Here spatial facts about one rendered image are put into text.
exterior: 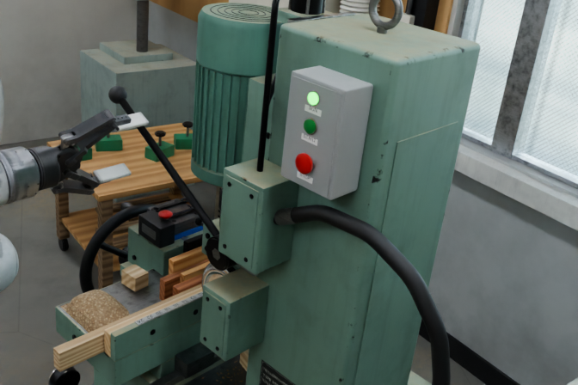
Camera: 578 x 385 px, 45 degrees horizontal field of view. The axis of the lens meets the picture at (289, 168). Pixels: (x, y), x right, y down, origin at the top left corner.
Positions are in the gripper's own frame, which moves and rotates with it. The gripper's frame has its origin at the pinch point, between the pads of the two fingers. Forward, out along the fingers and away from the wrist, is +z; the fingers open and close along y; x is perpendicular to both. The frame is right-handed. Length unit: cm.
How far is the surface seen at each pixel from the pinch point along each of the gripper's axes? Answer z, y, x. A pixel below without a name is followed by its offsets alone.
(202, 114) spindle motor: 6.0, 14.4, -8.7
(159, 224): 7.7, -18.7, -7.5
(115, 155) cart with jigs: 79, -115, 90
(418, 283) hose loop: 0, 31, -59
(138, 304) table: -3.2, -25.1, -19.7
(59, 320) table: -16.3, -30.4, -13.7
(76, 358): -21.8, -20.6, -26.6
